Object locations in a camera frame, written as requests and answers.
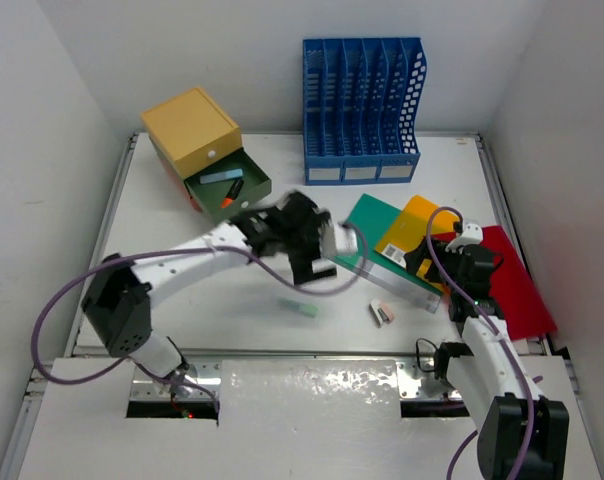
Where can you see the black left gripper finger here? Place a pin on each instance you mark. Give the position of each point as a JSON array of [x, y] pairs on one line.
[[325, 273], [301, 267]]

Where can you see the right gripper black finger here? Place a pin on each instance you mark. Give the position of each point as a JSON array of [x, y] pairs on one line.
[[435, 276], [414, 259]]

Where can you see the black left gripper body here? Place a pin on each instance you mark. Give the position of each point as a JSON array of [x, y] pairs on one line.
[[306, 240]]

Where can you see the yellow translucent folder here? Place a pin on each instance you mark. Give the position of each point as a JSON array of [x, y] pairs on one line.
[[408, 230]]

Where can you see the green pastel highlighter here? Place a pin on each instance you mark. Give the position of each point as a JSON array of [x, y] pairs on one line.
[[301, 308]]

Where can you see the green clip file folder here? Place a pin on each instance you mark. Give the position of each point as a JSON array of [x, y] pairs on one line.
[[382, 262]]

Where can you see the orange black highlighter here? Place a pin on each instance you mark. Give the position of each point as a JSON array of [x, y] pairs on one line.
[[232, 193]]

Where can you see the green drawer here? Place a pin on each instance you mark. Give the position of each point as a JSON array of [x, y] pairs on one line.
[[208, 198]]

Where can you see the blue pastel highlighter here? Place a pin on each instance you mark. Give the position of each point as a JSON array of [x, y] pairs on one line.
[[221, 176]]

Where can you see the drawer box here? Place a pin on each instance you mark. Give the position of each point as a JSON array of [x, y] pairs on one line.
[[190, 132]]

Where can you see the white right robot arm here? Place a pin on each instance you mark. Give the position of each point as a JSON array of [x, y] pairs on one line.
[[521, 433]]

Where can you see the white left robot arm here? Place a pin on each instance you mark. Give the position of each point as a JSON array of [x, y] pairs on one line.
[[120, 298]]

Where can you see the white pink stapler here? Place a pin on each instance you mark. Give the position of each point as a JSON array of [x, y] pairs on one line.
[[381, 313]]

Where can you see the red folder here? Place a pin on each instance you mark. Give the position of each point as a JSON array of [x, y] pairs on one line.
[[509, 285]]

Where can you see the blue file organizer rack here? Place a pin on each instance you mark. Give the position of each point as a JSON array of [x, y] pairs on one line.
[[360, 103]]

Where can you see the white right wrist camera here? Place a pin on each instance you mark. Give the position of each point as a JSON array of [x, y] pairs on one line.
[[467, 232]]

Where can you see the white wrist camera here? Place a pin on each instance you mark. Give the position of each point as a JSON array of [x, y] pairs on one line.
[[337, 240], [467, 232]]

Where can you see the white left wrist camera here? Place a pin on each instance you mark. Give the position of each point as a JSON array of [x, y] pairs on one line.
[[337, 240]]

